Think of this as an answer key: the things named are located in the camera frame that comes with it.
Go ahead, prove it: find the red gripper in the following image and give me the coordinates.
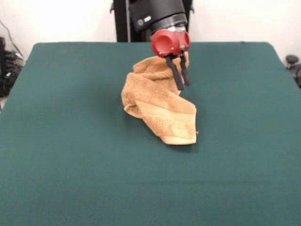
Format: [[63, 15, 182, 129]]
[[151, 27, 191, 91]]

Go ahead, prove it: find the tan terry towel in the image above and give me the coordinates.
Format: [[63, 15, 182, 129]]
[[121, 51, 198, 146]]

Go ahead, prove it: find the dark green table cloth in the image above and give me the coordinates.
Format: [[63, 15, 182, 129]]
[[0, 41, 301, 226]]

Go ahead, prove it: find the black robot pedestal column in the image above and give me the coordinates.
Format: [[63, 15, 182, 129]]
[[109, 0, 196, 43]]

